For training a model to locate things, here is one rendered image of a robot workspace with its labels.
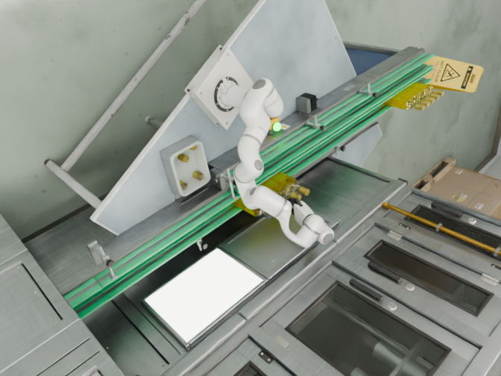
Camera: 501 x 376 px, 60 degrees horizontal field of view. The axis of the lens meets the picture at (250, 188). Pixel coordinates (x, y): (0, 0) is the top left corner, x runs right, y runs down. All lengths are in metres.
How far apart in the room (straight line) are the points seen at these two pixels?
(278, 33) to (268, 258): 1.10
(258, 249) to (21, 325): 0.99
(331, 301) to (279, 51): 1.24
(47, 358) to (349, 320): 1.04
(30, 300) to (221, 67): 1.18
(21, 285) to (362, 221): 1.44
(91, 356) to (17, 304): 0.40
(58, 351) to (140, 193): 0.81
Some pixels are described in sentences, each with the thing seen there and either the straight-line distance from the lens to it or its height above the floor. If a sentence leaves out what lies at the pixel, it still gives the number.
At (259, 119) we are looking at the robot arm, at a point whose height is 1.16.
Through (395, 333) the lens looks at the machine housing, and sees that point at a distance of 1.76.
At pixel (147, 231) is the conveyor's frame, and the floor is 0.85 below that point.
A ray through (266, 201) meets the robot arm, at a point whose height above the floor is 1.30.
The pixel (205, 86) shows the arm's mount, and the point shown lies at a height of 0.83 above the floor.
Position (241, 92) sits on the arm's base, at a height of 0.95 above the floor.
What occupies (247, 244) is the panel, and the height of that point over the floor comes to 1.09.
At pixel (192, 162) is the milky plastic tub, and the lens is 2.07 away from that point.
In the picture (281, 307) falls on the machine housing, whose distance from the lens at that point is 1.83.
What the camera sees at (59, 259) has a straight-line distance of 2.40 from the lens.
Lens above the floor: 2.34
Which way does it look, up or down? 41 degrees down
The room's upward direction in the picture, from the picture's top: 117 degrees clockwise
